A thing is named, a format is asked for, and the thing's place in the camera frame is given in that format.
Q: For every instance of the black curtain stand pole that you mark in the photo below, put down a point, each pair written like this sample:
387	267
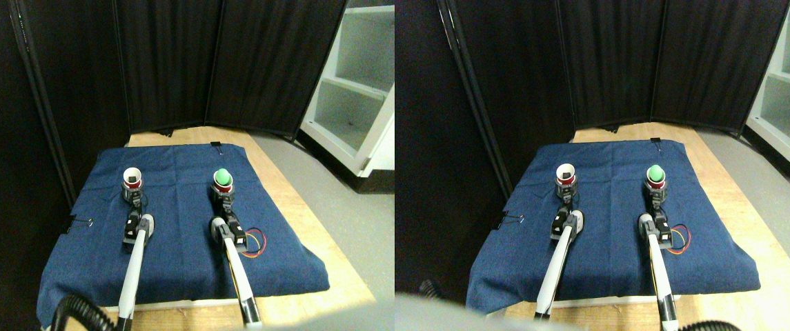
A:
43	103
475	103

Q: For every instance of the red cup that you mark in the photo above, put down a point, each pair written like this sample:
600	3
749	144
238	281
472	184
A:
656	184
223	187
132	174
566	169

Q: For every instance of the dark blue cloth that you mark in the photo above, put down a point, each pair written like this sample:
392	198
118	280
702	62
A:
615	241
181	241

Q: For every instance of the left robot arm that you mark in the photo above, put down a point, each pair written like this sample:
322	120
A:
131	276
553	276

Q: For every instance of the black curtain stand foot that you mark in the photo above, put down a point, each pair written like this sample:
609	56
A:
165	132
610	129

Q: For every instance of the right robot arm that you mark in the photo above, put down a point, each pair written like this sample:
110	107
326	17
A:
658	276
237	276

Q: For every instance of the green ball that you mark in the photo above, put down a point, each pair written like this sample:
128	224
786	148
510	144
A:
656	172
223	176

